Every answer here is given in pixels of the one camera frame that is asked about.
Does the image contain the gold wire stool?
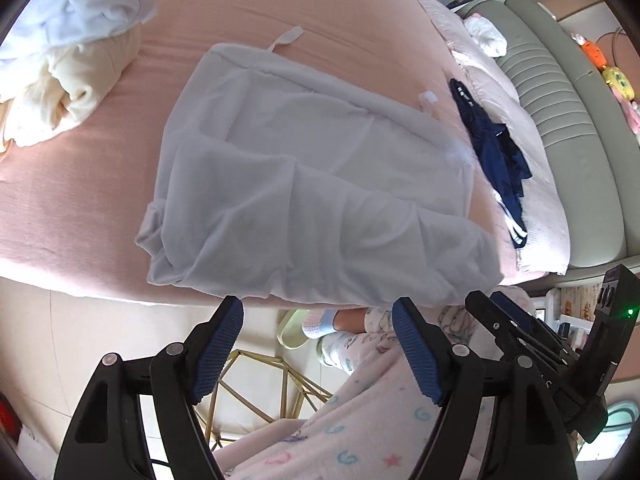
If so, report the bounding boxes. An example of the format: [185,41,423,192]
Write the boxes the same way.
[200,347,334,454]

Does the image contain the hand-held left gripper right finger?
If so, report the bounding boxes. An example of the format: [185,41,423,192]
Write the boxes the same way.
[391,297,576,480]

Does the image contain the person's blue sock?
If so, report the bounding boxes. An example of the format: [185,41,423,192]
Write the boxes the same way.
[302,309,342,339]

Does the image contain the white shirt navy trim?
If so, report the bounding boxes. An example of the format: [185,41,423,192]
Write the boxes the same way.
[135,27,505,308]

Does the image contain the white plush toy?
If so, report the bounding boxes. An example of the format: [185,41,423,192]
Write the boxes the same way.
[462,15,509,59]

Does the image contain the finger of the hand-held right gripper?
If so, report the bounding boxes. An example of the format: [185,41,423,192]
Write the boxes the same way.
[465,290,524,357]
[490,292,558,349]

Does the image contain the white bedside shelf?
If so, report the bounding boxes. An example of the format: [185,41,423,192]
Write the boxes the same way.
[532,284,607,352]

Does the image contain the grey-green padded headboard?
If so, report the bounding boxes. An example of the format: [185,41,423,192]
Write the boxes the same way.
[457,0,640,282]

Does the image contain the pink bed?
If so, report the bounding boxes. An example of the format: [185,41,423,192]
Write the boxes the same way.
[0,0,551,311]

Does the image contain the navy shorts white stripes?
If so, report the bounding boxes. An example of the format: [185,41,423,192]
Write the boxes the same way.
[447,78,532,249]

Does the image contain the person's printed pajama pants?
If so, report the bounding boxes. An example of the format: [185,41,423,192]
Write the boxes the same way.
[215,305,501,480]

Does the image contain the orange plush toy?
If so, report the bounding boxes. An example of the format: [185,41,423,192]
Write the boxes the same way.
[580,35,609,69]

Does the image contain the yellow plush toy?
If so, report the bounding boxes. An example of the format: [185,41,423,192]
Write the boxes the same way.
[602,66,637,102]

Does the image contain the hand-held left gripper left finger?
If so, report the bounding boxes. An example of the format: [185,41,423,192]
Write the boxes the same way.
[54,296,245,480]

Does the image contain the cream folded garment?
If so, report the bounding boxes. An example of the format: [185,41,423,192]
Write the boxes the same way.
[0,25,144,149]

